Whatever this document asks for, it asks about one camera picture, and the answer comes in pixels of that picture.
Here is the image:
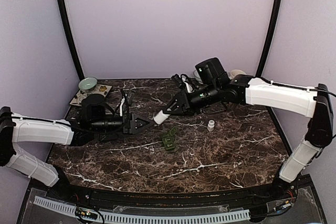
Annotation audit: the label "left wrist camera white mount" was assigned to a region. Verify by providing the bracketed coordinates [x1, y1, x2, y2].
[118, 90, 135, 116]

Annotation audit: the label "pale green bowl left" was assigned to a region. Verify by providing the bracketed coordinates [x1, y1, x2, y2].
[78, 77, 98, 93]

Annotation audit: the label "black frame post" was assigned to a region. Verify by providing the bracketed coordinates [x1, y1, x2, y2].
[57, 0, 85, 80]
[255, 0, 281, 77]

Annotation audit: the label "cream ceramic mug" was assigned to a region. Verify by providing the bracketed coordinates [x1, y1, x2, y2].
[230, 69, 246, 79]

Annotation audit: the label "white pill bottle front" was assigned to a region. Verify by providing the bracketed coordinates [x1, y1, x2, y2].
[153, 110, 170, 125]

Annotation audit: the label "green weekly pill organizer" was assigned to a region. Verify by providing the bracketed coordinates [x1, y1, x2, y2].
[161, 127, 177, 151]

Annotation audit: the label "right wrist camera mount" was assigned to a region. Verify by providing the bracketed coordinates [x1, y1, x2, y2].
[171, 74, 199, 93]

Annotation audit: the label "left black frame post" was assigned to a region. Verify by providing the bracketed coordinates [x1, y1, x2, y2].
[57, 0, 85, 80]

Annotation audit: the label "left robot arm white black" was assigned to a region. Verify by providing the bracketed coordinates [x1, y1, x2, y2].
[1, 94, 153, 201]

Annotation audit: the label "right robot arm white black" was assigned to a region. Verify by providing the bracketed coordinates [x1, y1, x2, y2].
[154, 58, 334, 200]

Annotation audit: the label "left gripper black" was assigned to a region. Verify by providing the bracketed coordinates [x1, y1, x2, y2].
[90, 113, 154, 135]

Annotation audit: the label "patterned coaster under bowl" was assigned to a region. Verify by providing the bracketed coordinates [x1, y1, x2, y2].
[69, 84, 113, 106]

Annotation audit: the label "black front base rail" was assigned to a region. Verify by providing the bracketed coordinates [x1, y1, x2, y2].
[60, 185, 274, 208]

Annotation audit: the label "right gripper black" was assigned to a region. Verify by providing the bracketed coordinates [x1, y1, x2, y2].
[163, 82, 221, 116]

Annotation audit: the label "pale green bowl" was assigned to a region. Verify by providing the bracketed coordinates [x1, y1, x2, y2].
[194, 70, 202, 82]
[78, 77, 98, 93]

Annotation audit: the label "right black frame post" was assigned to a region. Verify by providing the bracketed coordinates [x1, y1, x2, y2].
[255, 0, 281, 77]

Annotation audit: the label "white slotted cable duct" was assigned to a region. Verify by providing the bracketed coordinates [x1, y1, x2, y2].
[33, 196, 250, 223]

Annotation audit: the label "pale green bowl right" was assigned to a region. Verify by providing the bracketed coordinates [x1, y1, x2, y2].
[194, 70, 202, 82]

